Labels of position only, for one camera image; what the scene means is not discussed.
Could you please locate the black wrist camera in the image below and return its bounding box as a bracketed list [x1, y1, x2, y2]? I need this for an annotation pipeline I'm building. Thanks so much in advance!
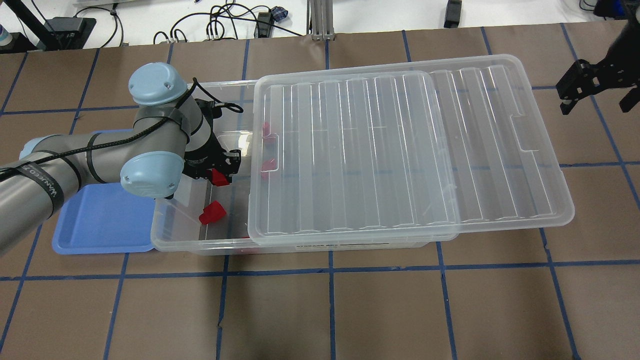
[195, 98, 225, 128]

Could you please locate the clear plastic box lid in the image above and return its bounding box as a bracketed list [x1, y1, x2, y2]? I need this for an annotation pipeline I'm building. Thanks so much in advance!
[247, 54, 575, 246]

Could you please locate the blue plastic tray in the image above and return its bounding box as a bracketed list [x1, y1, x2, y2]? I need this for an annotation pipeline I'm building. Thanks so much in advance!
[52, 129, 161, 255]

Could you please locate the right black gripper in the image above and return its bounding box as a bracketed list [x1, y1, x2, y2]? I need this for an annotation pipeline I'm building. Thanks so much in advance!
[556, 22, 640, 116]

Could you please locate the red block from tray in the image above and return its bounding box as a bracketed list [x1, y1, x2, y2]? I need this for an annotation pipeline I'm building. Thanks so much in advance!
[206, 168, 231, 187]

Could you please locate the red block in box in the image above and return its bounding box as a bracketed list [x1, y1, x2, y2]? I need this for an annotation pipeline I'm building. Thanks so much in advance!
[198, 200, 227, 226]

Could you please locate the clear plastic storage box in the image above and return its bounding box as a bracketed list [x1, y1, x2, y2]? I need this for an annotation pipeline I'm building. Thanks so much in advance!
[150, 71, 460, 255]

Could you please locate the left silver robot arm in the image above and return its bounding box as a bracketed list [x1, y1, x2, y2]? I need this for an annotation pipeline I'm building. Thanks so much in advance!
[0, 63, 243, 255]

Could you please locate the aluminium frame post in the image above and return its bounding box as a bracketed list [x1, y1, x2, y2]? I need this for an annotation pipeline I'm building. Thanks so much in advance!
[307, 0, 336, 42]

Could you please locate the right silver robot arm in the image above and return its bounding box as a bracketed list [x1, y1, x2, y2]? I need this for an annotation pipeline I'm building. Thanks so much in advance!
[555, 0, 640, 116]

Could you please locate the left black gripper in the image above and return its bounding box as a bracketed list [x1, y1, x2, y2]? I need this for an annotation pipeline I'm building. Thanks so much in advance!
[182, 133, 242, 180]

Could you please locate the black power adapter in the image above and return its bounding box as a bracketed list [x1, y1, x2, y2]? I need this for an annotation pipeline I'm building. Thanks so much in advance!
[443, 0, 463, 28]

